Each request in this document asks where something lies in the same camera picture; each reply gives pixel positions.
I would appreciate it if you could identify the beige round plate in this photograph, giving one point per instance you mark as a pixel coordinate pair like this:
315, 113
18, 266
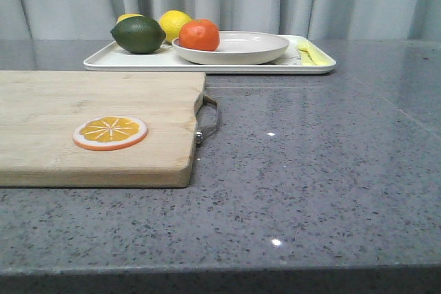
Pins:
237, 48

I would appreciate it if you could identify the orange slice toy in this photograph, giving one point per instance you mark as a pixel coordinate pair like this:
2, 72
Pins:
110, 133

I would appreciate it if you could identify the wooden cutting board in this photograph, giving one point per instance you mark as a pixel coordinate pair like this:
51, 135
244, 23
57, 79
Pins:
41, 109

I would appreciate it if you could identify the green lime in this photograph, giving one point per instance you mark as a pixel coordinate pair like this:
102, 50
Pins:
138, 35

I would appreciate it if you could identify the orange toy mandarin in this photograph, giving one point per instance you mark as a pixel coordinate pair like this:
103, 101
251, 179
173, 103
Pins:
200, 34

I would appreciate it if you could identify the white rectangular bear tray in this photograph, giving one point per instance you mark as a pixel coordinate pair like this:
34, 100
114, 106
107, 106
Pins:
114, 58

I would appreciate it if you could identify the partly hidden yellow lemon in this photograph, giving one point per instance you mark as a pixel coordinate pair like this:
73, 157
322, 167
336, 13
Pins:
127, 16

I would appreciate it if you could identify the metal cutting board handle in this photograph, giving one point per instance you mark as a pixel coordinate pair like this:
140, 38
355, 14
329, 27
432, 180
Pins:
208, 117

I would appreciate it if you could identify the pale yellow plastic utensil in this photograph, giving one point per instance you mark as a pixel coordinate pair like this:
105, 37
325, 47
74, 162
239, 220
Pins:
311, 55

